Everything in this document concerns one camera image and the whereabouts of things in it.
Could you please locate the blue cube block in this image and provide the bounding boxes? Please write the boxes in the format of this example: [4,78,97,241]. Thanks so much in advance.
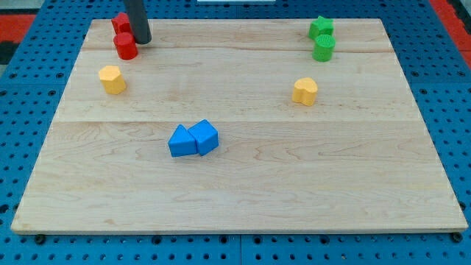
[188,119,219,156]

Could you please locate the blue triangle block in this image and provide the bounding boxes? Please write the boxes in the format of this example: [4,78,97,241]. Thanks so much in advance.
[168,124,197,157]

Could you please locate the yellow heart block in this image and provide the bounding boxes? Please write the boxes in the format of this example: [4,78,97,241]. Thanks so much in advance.
[291,77,318,106]

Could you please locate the green cylinder block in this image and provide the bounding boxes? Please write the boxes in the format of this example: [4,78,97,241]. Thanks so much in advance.
[312,35,336,62]

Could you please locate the light wooden board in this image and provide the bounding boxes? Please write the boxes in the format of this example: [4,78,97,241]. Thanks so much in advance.
[11,18,468,235]

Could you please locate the green star block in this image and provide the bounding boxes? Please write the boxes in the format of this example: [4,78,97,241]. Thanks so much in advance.
[308,15,334,40]

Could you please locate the yellow hexagon block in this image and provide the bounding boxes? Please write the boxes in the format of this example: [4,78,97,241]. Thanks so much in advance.
[99,66,127,95]

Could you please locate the red cylinder block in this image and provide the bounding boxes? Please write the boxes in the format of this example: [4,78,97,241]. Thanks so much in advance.
[113,32,138,60]

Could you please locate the red star block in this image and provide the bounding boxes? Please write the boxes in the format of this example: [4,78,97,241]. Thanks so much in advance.
[111,13,132,34]

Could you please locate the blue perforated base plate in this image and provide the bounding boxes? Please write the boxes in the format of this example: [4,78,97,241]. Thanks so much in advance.
[1,0,470,264]

